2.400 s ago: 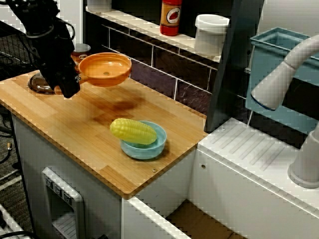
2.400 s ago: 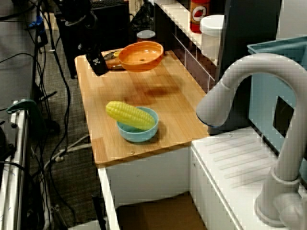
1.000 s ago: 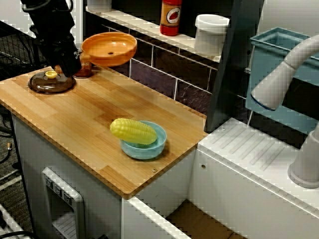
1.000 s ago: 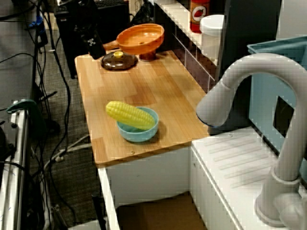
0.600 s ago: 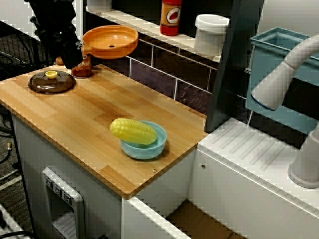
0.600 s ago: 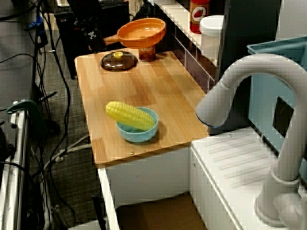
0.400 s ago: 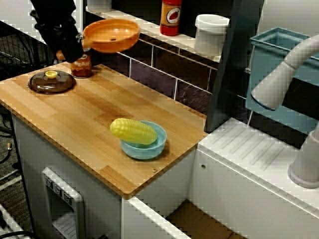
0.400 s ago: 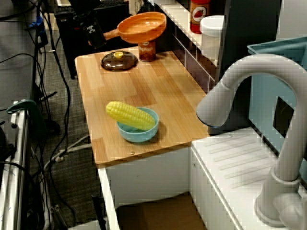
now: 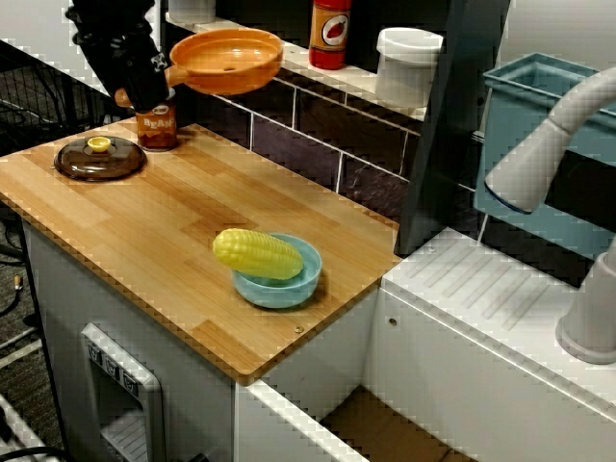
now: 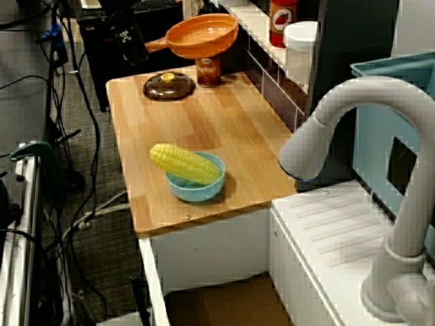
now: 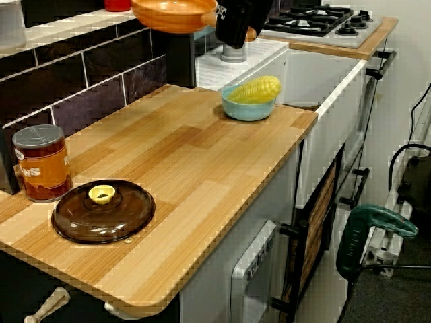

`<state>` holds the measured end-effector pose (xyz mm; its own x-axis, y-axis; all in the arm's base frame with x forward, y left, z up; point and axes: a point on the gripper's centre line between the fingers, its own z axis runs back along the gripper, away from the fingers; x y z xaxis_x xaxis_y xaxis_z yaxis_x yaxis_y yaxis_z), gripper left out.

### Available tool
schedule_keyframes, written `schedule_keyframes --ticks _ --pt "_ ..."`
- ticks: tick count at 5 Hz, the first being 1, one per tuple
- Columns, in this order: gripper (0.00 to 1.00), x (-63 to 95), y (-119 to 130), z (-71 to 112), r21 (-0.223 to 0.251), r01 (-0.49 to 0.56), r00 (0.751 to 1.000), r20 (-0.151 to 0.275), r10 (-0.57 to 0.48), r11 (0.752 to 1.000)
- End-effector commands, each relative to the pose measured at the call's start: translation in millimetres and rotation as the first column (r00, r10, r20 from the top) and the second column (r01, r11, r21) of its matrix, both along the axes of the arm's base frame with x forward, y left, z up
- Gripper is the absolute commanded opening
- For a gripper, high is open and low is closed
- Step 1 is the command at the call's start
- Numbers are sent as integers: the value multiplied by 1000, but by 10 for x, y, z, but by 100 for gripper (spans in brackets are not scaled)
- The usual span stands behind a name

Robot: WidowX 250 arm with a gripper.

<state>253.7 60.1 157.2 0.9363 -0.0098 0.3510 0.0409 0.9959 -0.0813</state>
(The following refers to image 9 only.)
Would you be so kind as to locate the dark grey upright panel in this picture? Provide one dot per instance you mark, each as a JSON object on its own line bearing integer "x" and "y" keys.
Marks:
{"x": 447, "y": 120}

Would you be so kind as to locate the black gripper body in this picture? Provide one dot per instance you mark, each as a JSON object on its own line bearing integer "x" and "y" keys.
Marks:
{"x": 115, "y": 53}

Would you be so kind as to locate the yellow toy corn cob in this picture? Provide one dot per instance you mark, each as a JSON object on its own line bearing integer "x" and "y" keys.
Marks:
{"x": 260, "y": 252}

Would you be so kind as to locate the small brown floor tool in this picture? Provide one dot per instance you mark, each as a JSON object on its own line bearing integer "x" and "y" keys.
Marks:
{"x": 18, "y": 280}

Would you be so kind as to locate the red sauce bottle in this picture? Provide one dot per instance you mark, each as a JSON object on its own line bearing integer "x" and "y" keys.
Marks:
{"x": 328, "y": 33}

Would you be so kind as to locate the white toy sink unit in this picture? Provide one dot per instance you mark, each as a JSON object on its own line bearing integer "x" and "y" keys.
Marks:
{"x": 457, "y": 366}

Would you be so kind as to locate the light blue bowl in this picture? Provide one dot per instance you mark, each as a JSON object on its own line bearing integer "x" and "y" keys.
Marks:
{"x": 279, "y": 291}

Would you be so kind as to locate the grey toy faucet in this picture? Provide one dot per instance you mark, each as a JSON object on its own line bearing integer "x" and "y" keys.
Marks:
{"x": 529, "y": 163}

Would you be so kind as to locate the white shelf ledge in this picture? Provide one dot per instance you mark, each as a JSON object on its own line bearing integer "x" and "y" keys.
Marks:
{"x": 356, "y": 77}

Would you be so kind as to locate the orange toy frying pan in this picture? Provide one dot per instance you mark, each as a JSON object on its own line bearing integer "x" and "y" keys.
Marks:
{"x": 226, "y": 58}

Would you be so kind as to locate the brown beans can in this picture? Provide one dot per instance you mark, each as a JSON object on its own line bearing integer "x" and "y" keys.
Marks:
{"x": 156, "y": 130}

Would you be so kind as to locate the white metal frame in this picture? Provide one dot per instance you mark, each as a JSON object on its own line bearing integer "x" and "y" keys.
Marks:
{"x": 17, "y": 433}

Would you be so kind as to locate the brown lid with yellow knob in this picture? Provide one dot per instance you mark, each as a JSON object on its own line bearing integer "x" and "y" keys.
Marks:
{"x": 82, "y": 161}

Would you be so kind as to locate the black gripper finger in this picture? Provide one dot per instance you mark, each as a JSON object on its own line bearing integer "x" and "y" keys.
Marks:
{"x": 149, "y": 82}

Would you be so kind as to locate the teal plastic bin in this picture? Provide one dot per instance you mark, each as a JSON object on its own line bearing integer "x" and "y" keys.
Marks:
{"x": 510, "y": 110}

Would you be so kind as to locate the white cabinet body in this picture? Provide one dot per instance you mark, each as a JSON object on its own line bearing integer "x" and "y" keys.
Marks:
{"x": 62, "y": 298}

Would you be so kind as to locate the large white lidded jar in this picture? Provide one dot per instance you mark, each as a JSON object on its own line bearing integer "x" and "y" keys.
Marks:
{"x": 406, "y": 67}

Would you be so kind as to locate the small white container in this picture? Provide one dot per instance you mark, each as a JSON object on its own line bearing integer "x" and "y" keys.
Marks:
{"x": 192, "y": 9}

